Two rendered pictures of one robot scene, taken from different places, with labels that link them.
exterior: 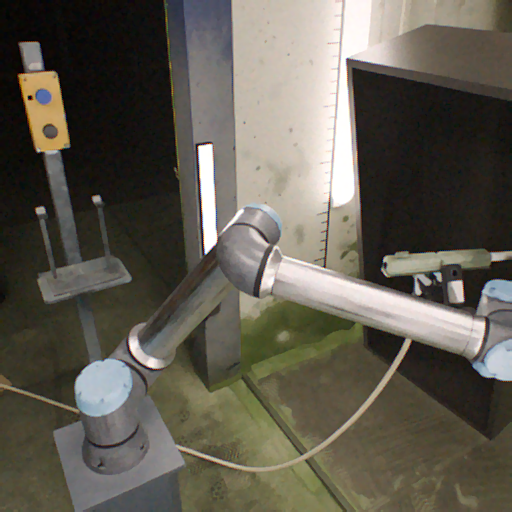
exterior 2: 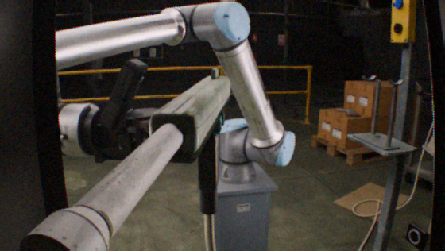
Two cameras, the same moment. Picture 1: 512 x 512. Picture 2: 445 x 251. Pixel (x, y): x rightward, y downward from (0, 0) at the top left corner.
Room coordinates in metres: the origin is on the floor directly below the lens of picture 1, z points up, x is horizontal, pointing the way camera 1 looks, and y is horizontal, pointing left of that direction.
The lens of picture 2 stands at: (1.35, -0.88, 1.22)
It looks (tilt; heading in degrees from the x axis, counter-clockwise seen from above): 13 degrees down; 108
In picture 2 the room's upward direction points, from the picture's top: straight up
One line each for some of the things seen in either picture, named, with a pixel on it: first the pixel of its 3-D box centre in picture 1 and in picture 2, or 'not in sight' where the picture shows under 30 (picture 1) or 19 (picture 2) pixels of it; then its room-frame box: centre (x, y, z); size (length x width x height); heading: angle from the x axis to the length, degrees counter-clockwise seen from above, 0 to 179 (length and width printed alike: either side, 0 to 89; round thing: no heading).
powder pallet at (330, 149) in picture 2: not in sight; (365, 144); (2.03, 3.14, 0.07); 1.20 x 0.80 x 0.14; 37
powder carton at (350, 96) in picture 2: not in sight; (362, 95); (1.95, 3.28, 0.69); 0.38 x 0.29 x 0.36; 31
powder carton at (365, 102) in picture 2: not in sight; (376, 99); (2.08, 3.01, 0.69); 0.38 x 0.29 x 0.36; 32
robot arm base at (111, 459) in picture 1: (114, 435); (236, 166); (1.00, 0.41, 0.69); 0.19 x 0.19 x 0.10
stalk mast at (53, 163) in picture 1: (72, 254); (401, 133); (1.81, 0.77, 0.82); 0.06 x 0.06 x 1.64; 30
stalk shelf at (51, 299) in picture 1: (83, 277); (381, 142); (1.69, 0.69, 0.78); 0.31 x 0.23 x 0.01; 120
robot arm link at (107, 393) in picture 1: (108, 398); (237, 138); (1.01, 0.41, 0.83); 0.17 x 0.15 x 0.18; 163
